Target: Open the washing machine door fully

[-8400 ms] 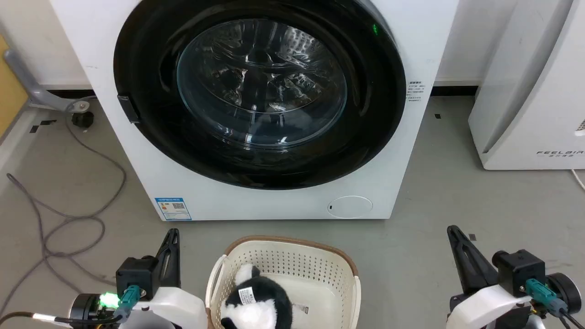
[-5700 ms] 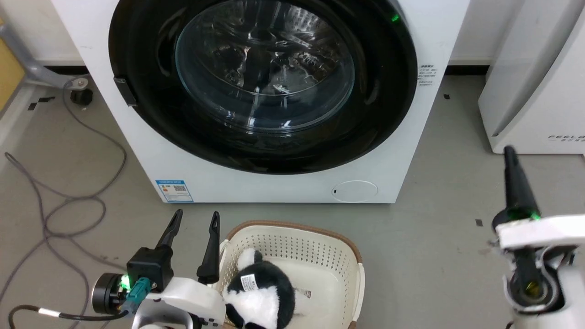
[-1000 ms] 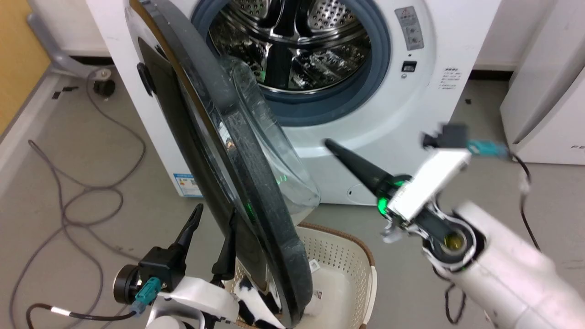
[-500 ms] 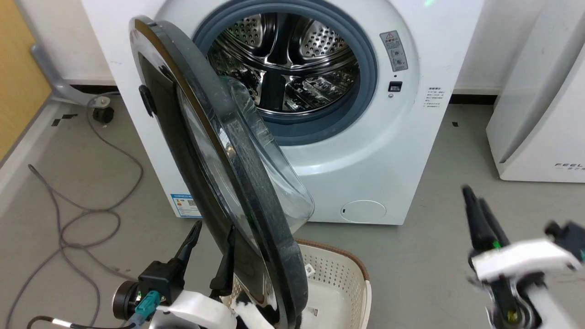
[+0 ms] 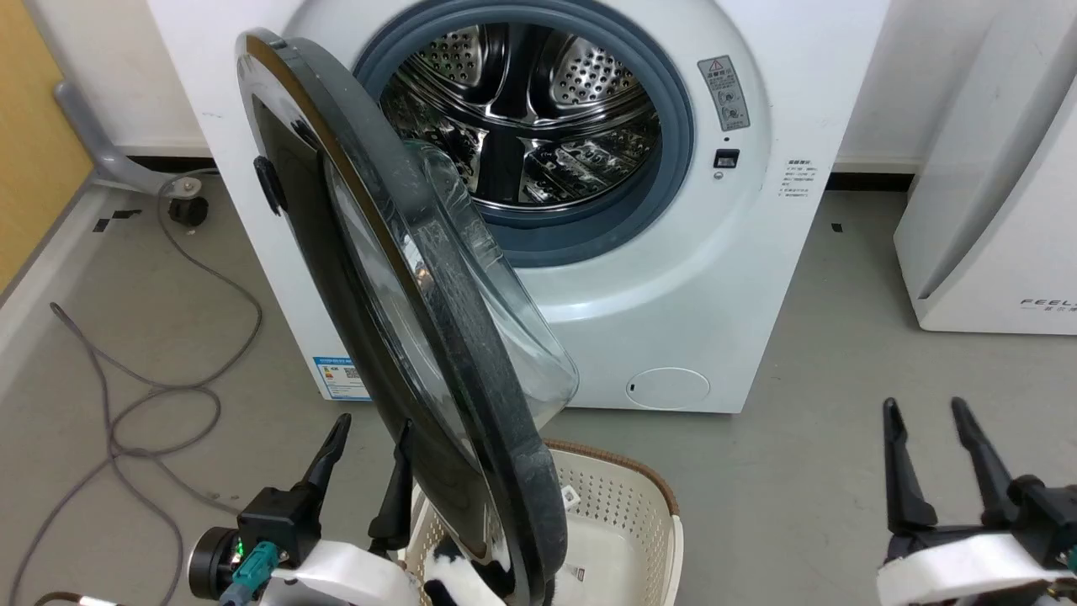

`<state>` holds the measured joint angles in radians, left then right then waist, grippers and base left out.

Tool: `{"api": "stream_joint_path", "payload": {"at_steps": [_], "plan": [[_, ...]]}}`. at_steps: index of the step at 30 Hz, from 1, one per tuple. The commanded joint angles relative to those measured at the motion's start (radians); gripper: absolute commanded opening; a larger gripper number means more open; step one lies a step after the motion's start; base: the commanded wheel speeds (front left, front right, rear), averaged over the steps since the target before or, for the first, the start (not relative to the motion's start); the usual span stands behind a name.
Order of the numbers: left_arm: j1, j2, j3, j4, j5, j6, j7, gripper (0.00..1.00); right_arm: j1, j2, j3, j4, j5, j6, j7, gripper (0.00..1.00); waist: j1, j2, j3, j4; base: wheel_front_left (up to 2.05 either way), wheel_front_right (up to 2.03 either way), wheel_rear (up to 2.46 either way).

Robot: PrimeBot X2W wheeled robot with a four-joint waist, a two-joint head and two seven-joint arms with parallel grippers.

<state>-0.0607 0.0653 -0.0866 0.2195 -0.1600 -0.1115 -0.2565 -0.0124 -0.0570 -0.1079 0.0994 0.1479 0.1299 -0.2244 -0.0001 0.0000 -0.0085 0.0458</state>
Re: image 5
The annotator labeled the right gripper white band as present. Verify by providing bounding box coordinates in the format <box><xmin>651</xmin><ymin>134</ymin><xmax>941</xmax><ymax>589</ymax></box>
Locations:
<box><xmin>876</xmin><ymin>397</ymin><xmax>1077</xmax><ymax>606</ymax></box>

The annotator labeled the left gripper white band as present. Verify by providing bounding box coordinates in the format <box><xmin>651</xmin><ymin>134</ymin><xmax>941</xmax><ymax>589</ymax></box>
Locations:
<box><xmin>237</xmin><ymin>412</ymin><xmax>423</xmax><ymax>606</ymax></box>

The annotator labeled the black round glass washer door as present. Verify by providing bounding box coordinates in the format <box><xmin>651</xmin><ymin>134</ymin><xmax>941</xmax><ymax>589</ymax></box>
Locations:
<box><xmin>236</xmin><ymin>29</ymin><xmax>581</xmax><ymax>606</ymax></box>

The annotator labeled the grey rubber door gasket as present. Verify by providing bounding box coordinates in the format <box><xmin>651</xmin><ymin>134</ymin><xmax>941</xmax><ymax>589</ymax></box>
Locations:
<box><xmin>352</xmin><ymin>0</ymin><xmax>696</xmax><ymax>268</ymax></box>

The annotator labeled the white front-load washing machine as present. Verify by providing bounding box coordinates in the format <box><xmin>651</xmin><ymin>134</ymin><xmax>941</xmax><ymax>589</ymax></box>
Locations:
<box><xmin>147</xmin><ymin>0</ymin><xmax>891</xmax><ymax>415</ymax></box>

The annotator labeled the blue energy label sticker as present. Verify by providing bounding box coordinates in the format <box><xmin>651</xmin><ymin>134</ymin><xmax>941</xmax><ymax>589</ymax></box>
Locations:
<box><xmin>312</xmin><ymin>356</ymin><xmax>371</xmax><ymax>402</ymax></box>

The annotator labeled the black and white plush toy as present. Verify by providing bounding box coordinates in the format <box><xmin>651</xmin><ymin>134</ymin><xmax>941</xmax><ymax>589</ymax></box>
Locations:
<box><xmin>423</xmin><ymin>539</ymin><xmax>516</xmax><ymax>606</ymax></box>

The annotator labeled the white laundry basket brown rim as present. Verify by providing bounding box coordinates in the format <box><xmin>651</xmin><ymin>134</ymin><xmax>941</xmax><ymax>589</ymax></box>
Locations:
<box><xmin>404</xmin><ymin>438</ymin><xmax>684</xmax><ymax>606</ymax></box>

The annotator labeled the white appliance with grey lettering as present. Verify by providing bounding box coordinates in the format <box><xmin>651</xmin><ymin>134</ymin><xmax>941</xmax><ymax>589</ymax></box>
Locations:
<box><xmin>893</xmin><ymin>0</ymin><xmax>1077</xmax><ymax>336</ymax></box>

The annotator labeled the round white filter cover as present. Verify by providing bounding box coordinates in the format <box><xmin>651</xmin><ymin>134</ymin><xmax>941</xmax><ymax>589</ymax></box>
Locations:
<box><xmin>626</xmin><ymin>367</ymin><xmax>711</xmax><ymax>411</ymax></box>

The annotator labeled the black caster wheel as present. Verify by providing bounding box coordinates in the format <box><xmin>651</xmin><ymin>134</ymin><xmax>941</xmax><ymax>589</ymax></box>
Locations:
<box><xmin>167</xmin><ymin>195</ymin><xmax>210</xmax><ymax>228</ymax></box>

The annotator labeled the small printed text sticker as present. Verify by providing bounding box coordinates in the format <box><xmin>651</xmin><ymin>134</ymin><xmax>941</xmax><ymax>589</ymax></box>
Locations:
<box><xmin>779</xmin><ymin>157</ymin><xmax>819</xmax><ymax>203</ymax></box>

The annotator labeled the stainless steel washer drum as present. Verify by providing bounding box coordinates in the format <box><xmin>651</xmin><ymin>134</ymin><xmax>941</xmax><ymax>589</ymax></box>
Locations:
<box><xmin>380</xmin><ymin>24</ymin><xmax>662</xmax><ymax>211</ymax></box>

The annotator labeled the grey warning sticker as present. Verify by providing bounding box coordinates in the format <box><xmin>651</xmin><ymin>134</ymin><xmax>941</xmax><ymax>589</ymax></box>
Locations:
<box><xmin>697</xmin><ymin>56</ymin><xmax>751</xmax><ymax>132</ymax></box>

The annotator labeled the grey metal stand leg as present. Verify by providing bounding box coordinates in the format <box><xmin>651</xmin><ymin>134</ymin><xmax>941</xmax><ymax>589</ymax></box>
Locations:
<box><xmin>54</xmin><ymin>81</ymin><xmax>218</xmax><ymax>199</ymax></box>

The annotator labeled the yellow wooden panel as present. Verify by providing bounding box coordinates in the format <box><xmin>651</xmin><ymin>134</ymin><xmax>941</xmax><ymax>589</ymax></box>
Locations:
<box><xmin>0</xmin><ymin>0</ymin><xmax>95</xmax><ymax>294</ymax></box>

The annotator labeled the teal cable connector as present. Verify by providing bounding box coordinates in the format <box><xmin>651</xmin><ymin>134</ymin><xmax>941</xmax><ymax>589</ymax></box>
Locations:
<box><xmin>220</xmin><ymin>542</ymin><xmax>280</xmax><ymax>605</ymax></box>

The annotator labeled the long grey floor cable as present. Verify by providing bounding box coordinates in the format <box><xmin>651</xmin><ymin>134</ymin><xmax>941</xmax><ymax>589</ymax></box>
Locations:
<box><xmin>7</xmin><ymin>173</ymin><xmax>264</xmax><ymax>606</ymax></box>

